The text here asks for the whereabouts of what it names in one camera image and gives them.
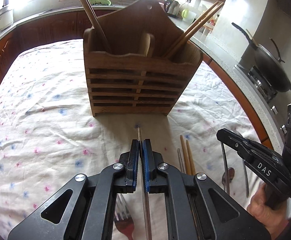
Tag dark metal chopstick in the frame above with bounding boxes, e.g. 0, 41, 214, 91
137, 126, 152, 240

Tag large white cooker pot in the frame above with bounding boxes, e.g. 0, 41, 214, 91
0, 5, 14, 32

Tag white floral tablecloth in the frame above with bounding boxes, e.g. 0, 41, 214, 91
0, 40, 259, 238

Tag green colander basket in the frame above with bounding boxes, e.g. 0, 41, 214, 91
88, 0, 111, 6

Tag dark spoon on cloth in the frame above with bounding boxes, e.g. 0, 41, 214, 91
221, 142, 230, 194

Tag wooden chopsticks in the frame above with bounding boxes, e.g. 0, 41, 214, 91
80, 0, 112, 53
162, 2, 224, 59

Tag wooden utensil holder caddy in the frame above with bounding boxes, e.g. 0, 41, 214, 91
83, 0, 203, 115

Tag black wok with handle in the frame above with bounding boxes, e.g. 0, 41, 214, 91
232, 22, 291, 93

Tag person right hand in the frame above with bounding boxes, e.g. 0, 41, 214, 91
247, 183, 289, 239

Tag metal chopsticks on cloth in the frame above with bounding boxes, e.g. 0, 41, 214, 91
177, 148, 186, 173

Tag gas stove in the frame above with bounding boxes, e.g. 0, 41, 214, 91
234, 64, 278, 105

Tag stainless electric kettle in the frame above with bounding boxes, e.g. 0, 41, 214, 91
163, 0, 180, 18

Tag dark lower cabinets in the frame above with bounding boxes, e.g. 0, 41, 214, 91
0, 10, 119, 111

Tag wooden chopstick bundle on cloth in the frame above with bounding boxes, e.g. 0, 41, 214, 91
180, 135, 196, 175

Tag red handled fork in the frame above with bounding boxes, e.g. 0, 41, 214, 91
114, 194, 135, 240

